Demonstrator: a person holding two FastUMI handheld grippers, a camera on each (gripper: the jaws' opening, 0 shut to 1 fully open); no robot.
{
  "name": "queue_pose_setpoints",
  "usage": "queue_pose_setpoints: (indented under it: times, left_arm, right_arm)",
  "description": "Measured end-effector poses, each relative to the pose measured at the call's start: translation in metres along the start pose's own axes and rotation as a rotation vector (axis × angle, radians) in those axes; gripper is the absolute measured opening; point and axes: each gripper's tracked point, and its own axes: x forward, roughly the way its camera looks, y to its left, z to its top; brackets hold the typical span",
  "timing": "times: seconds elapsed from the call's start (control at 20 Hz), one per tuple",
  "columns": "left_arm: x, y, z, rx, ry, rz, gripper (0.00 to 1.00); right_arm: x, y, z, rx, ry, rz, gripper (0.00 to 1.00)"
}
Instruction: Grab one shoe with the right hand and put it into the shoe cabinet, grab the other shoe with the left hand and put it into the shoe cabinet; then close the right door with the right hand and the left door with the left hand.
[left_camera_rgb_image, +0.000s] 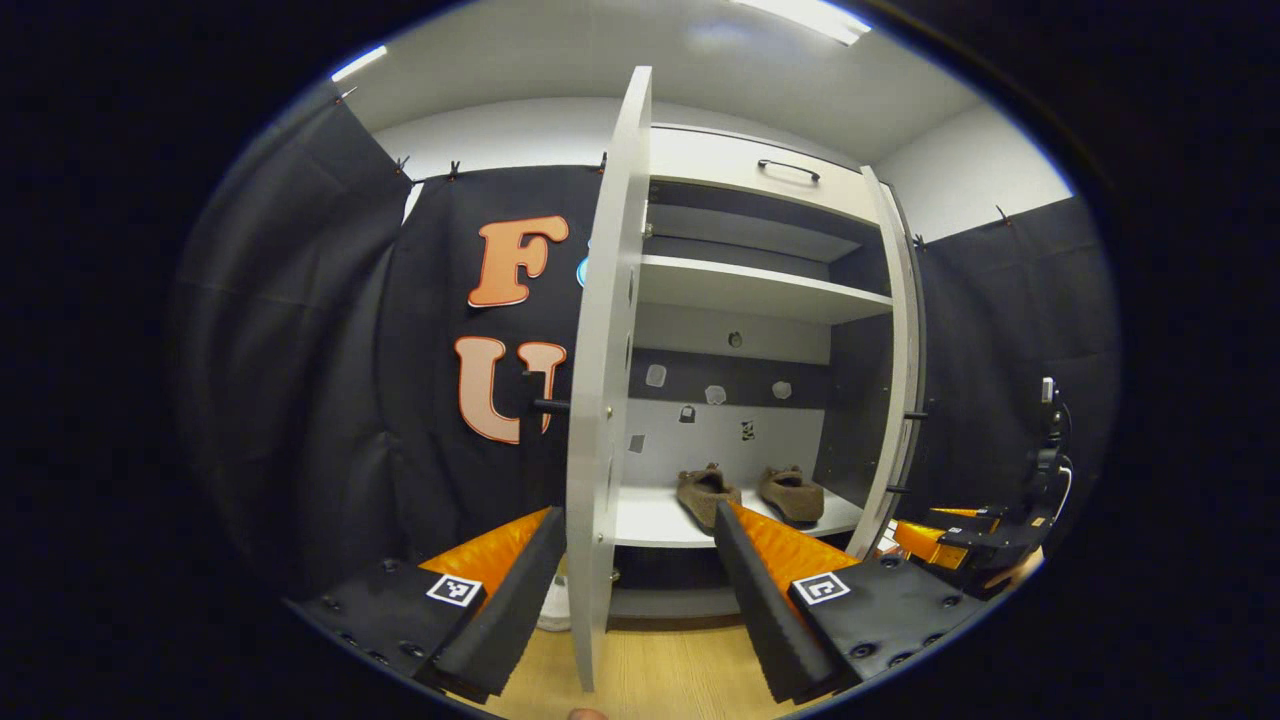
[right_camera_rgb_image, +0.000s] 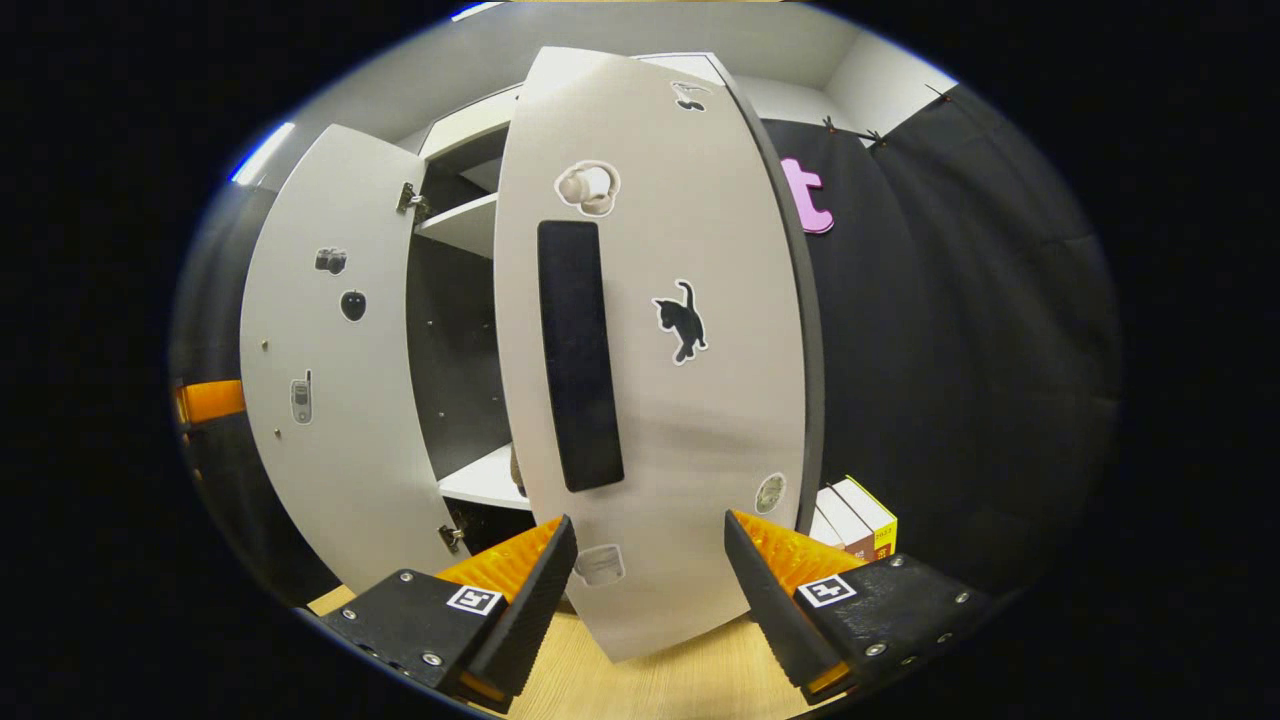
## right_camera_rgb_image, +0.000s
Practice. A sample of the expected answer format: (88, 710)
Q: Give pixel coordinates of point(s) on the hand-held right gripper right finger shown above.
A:
(775, 620)

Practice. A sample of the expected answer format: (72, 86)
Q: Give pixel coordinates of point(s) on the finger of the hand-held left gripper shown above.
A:
(215, 400)

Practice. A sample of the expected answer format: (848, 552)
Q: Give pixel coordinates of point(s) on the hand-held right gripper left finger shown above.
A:
(520, 620)

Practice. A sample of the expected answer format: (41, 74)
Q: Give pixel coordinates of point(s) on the white shoe cabinet door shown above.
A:
(340, 450)
(700, 430)

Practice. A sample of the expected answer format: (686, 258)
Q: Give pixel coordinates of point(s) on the brown fuzzy shoe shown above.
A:
(517, 468)

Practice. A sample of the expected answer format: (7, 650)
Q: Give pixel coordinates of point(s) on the white shoe cabinet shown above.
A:
(460, 350)

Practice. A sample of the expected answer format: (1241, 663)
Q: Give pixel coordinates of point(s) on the white and red box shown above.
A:
(850, 525)

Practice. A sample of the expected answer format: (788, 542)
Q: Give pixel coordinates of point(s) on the yellow and white box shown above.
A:
(872, 515)

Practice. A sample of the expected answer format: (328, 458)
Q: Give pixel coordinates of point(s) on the black backdrop cloth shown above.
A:
(950, 350)

